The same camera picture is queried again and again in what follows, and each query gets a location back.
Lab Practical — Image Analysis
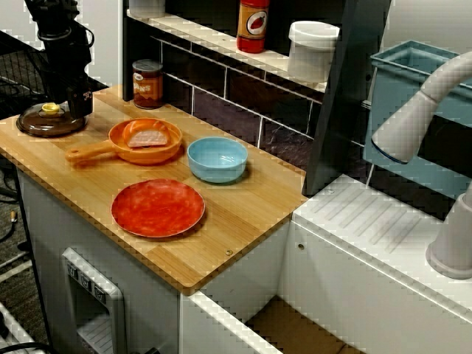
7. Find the black wire mesh rack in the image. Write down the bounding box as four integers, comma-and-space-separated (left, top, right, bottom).
0, 29, 111, 121

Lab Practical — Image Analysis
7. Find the white dispenser panel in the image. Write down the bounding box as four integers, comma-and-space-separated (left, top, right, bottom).
60, 246, 127, 354

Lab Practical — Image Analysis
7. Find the brown cardboard sheet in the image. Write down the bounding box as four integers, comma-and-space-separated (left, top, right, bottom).
244, 296, 367, 354

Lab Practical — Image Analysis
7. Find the red orange plate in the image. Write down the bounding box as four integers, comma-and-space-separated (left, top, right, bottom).
111, 178, 207, 238

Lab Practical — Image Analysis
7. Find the toy ham bread slice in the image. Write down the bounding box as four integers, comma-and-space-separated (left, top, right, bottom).
123, 119, 171, 149

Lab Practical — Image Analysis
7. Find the orange toy frying pan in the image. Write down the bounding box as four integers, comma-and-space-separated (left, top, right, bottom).
65, 117, 184, 169

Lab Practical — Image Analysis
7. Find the white kitchen shelf ledge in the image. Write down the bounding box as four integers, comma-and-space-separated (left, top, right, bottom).
126, 8, 329, 94

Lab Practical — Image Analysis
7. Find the grey toy faucet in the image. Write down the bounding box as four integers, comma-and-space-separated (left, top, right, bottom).
369, 49, 472, 280

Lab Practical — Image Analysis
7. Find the white plastic tub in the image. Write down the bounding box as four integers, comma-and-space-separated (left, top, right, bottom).
128, 0, 167, 19

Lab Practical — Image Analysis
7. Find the white lidded container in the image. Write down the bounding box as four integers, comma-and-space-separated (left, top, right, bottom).
286, 20, 341, 84

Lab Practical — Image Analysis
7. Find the dark grey kitchen post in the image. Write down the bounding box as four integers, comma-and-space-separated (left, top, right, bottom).
301, 0, 394, 198

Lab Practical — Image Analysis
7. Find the white toy sink unit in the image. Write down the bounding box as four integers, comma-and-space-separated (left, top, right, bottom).
178, 173, 472, 354

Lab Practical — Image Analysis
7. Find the white kitchen cabinet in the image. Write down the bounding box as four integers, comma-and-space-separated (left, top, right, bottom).
15, 165, 185, 354

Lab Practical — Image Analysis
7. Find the brown glass lid yellow knob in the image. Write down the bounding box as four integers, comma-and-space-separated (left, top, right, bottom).
15, 103, 90, 139

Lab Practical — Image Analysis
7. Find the light blue bowl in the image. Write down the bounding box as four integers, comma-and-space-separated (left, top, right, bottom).
187, 136, 249, 184

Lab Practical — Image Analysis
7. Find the teal plastic bin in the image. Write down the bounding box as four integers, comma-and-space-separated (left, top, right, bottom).
361, 39, 472, 202

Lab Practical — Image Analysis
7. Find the red sauce bottle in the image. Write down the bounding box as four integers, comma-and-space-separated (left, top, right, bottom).
236, 0, 271, 55

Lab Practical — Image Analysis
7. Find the black cable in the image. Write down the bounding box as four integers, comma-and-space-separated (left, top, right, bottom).
0, 340, 49, 354

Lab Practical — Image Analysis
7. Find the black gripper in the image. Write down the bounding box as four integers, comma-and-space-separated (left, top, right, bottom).
65, 79, 94, 120

